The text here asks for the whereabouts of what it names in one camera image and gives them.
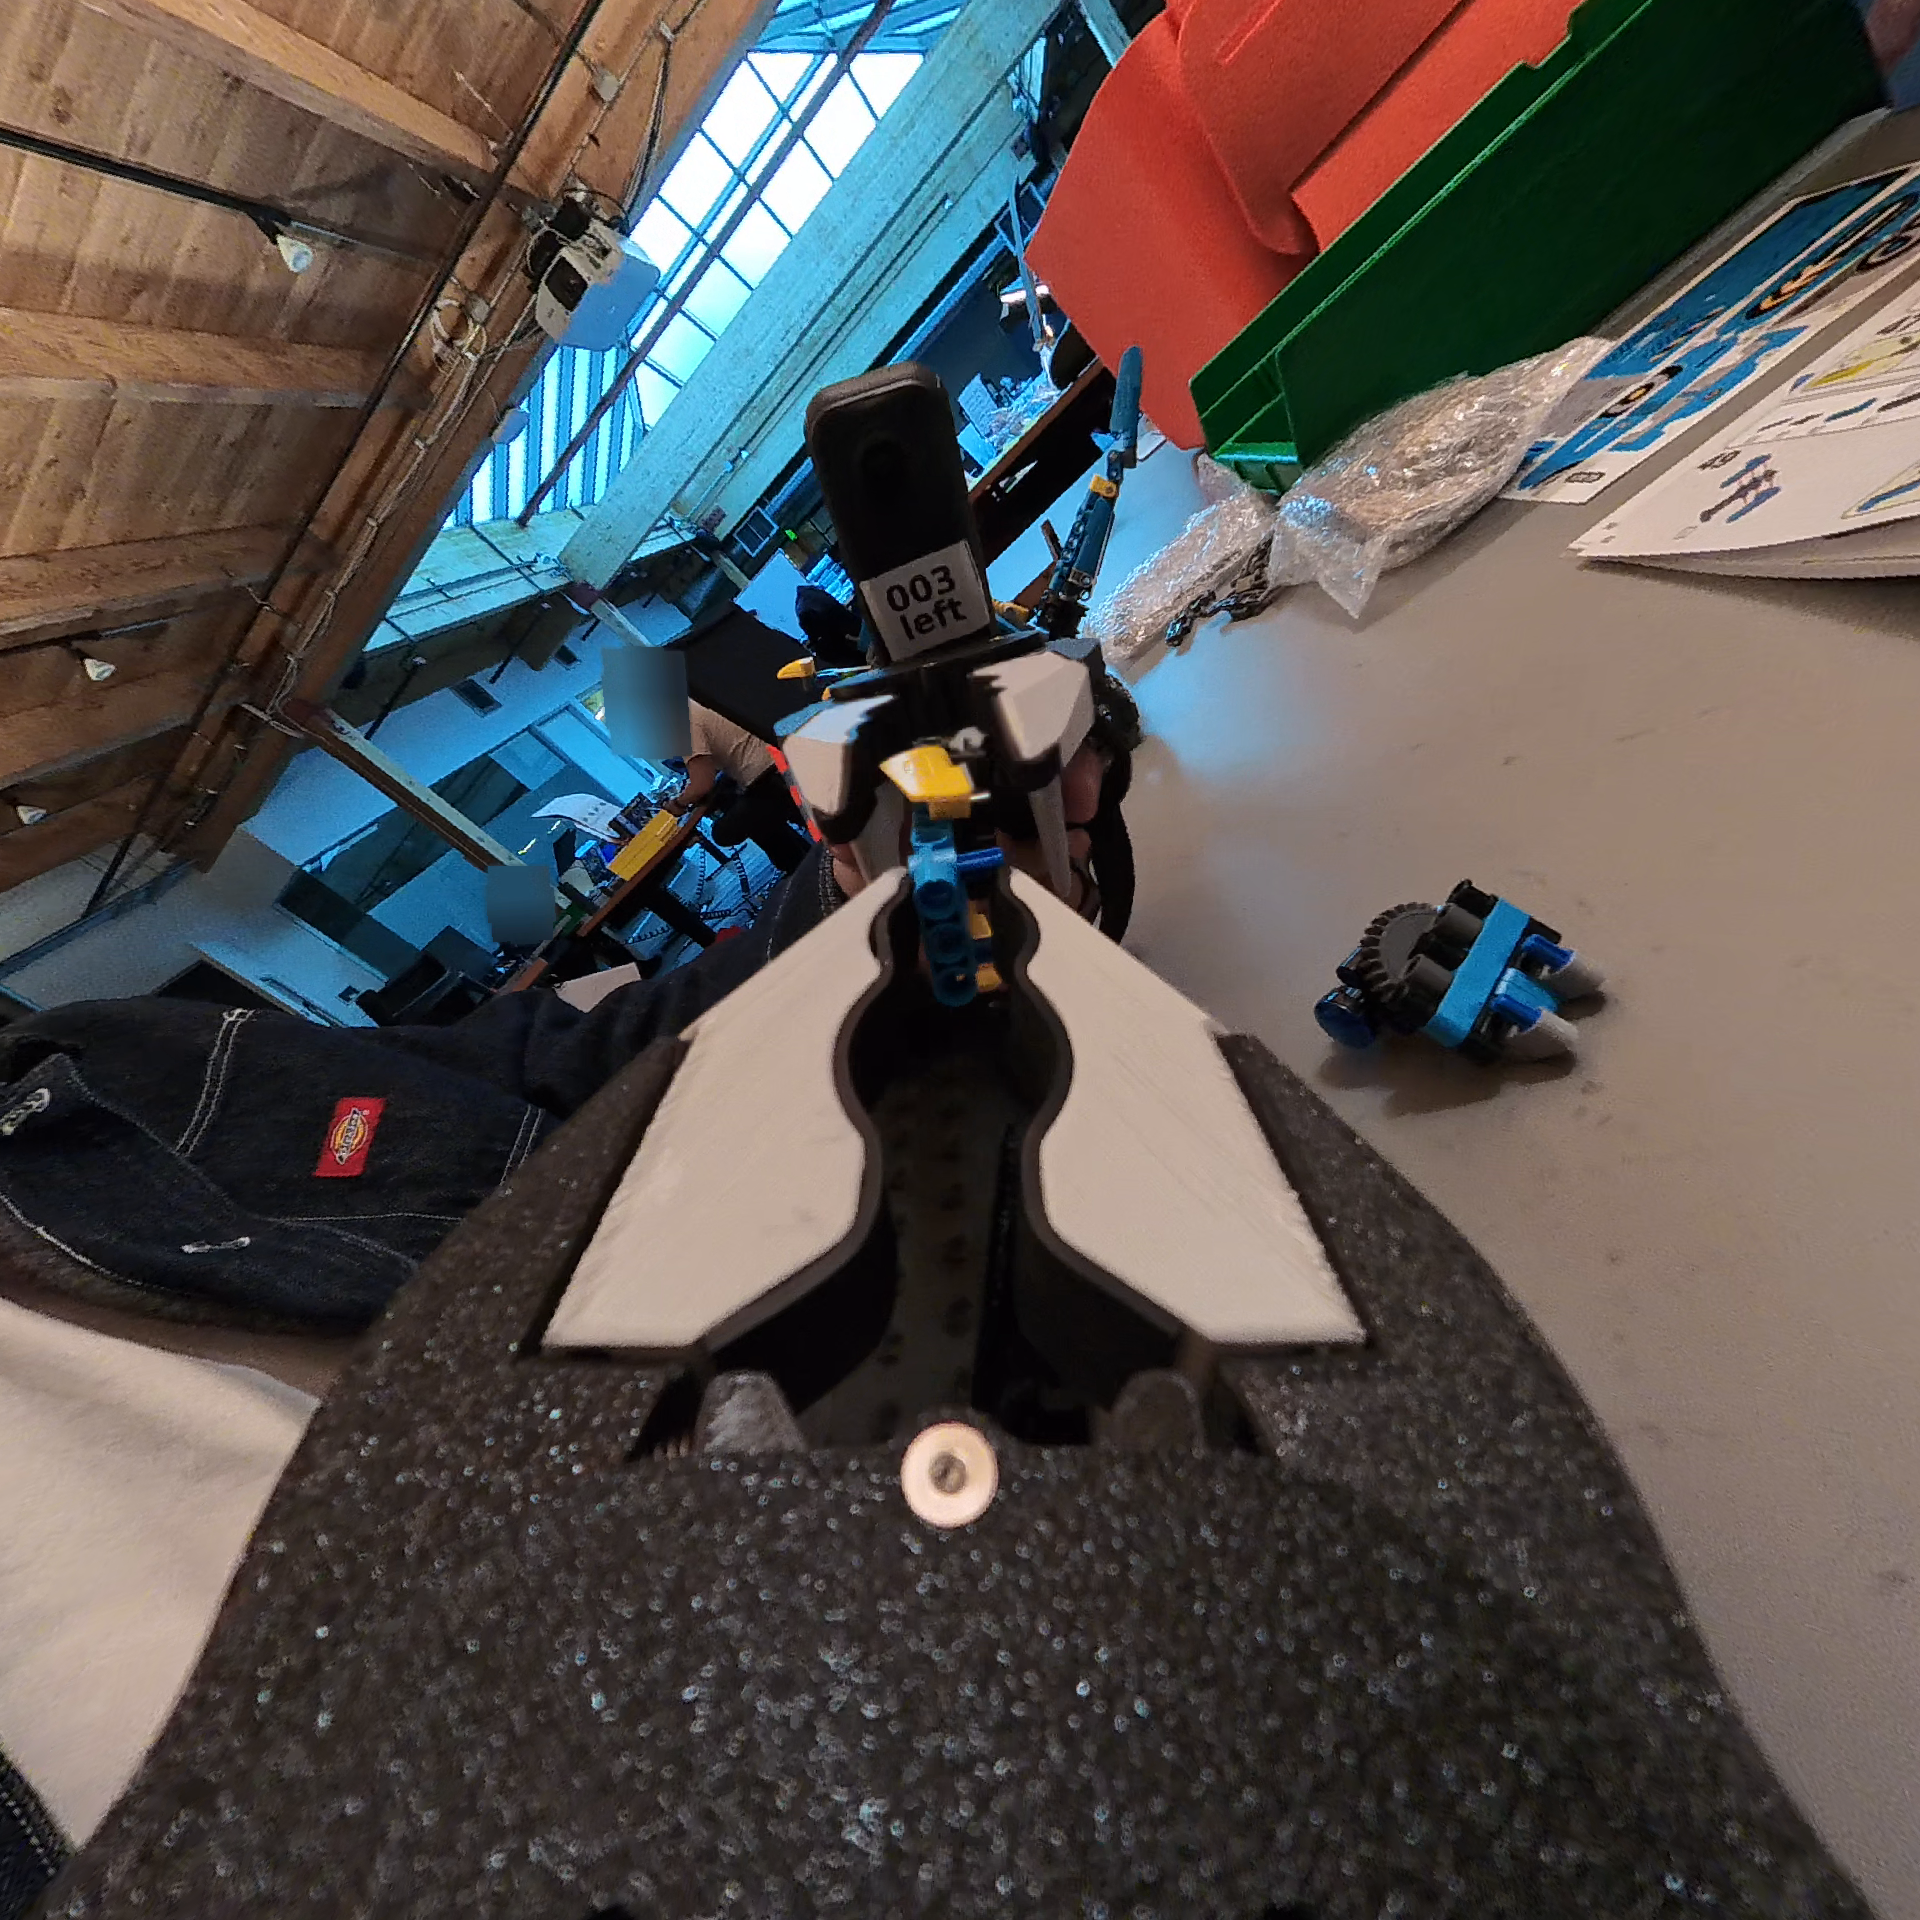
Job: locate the white ceiling projector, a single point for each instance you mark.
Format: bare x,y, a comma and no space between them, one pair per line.
593,277

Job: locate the black blue domed brick assembly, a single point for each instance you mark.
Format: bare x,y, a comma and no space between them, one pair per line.
1463,973

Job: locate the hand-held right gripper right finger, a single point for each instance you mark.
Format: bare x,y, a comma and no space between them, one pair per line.
1184,1185

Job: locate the wooden table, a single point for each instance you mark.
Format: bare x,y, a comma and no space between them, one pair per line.
645,856

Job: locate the person's left forearm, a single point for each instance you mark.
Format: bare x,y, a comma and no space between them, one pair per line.
661,989

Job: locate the open instruction booklet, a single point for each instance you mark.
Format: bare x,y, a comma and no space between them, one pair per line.
1769,495

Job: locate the grey desk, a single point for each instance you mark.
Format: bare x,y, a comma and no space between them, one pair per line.
1576,1276

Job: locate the yellow blue brick assembly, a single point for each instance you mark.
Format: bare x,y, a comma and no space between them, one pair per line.
944,915

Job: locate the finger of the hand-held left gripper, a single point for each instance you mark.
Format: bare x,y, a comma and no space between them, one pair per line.
1044,714
832,772

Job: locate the blue sticker sheet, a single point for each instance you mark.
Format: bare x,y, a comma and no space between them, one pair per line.
1695,360

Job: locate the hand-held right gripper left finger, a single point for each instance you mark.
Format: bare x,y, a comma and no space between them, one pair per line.
721,1185

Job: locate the white garment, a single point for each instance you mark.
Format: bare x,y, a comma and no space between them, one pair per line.
119,1500

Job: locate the green plastic bin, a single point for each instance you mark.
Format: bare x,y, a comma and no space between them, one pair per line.
1501,269

